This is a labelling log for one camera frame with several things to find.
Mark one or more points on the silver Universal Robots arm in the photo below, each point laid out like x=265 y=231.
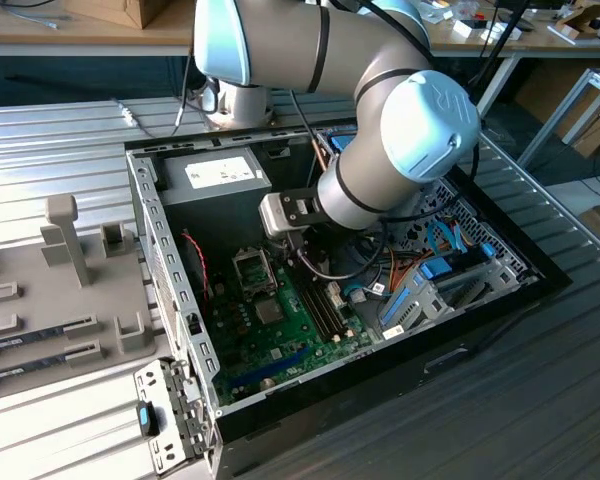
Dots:
x=330 y=50

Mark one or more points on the green motherboard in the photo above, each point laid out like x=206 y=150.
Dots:
x=300 y=345

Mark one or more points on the white four-pin power socket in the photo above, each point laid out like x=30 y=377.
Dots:
x=220 y=289

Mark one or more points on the grey power supply unit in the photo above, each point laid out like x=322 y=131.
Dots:
x=215 y=215

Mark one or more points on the blue plastic drive carrier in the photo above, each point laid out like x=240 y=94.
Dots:
x=342 y=142

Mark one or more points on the blue expansion slot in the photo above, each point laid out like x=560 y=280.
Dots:
x=270 y=367

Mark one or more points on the blue carrier with black disk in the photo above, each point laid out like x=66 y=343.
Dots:
x=437 y=267

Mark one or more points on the black open PC case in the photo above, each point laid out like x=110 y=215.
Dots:
x=330 y=400

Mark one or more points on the grey perforated disk bay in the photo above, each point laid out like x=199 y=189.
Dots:
x=480 y=215

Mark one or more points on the black and teal case latch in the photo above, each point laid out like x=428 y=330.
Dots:
x=145 y=420

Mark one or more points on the white papers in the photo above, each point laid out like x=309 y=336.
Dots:
x=467 y=29

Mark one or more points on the grey parts rack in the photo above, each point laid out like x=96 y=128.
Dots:
x=40 y=300

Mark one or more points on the black stand pole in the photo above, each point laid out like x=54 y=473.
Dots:
x=502 y=47

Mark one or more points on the large cardboard box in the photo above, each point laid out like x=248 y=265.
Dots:
x=545 y=90

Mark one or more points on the brown box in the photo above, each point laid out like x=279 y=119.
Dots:
x=130 y=12

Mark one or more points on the RAM stick with label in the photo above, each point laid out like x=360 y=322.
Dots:
x=20 y=341
x=20 y=371

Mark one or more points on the wooden desk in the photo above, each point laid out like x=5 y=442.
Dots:
x=545 y=44
x=80 y=36

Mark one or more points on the small open cardboard box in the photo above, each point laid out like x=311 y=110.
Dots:
x=577 y=22

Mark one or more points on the wrist camera with black bracket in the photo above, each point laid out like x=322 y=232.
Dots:
x=275 y=215

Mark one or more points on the blue plastic rail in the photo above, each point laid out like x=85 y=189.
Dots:
x=395 y=305

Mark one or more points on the aluminium profile frame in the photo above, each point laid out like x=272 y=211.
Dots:
x=555 y=119

